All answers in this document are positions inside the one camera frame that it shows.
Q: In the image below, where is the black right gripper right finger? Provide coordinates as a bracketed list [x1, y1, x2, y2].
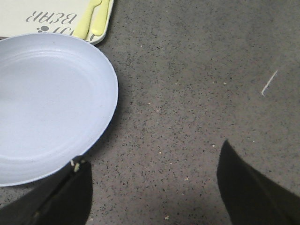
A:
[217, 141, 300, 225]

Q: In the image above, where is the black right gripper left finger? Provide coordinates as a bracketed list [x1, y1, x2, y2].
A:
[0, 156, 93, 225]

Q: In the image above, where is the light blue plate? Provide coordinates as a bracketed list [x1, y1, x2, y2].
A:
[0, 33, 119, 187]

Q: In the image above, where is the cream rectangular tray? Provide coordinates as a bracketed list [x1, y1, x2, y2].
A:
[0, 0, 115, 45]

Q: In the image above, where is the pale yellow utensil left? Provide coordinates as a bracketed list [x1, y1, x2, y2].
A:
[72, 0, 102, 39]

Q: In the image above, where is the pale yellow utensil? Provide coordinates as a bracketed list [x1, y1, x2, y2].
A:
[72, 0, 102, 39]
[91, 0, 110, 36]

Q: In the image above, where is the pale yellow utensil right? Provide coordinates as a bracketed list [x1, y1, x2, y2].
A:
[91, 0, 110, 36]

